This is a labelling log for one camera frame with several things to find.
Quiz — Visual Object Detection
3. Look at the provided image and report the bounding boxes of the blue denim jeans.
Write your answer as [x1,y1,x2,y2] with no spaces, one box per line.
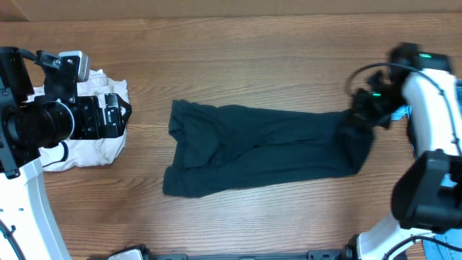
[407,79,462,260]

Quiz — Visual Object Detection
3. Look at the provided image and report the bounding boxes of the black Nike t-shirt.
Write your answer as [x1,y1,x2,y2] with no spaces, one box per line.
[162,100,375,198]

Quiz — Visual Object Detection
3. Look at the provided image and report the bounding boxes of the folded white beige pants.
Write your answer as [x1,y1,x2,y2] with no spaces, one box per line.
[39,69,129,172]

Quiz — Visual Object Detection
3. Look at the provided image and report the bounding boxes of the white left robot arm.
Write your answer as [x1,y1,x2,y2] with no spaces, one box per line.
[1,47,131,259]

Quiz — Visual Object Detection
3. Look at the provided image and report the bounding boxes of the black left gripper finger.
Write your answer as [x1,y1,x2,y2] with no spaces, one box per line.
[117,110,132,136]
[105,93,131,112]

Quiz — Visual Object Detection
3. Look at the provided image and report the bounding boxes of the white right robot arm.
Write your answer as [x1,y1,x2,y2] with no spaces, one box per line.
[326,43,461,260]

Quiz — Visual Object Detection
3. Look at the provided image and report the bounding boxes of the light blue crumpled cloth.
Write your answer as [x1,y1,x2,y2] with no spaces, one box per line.
[391,105,411,121]

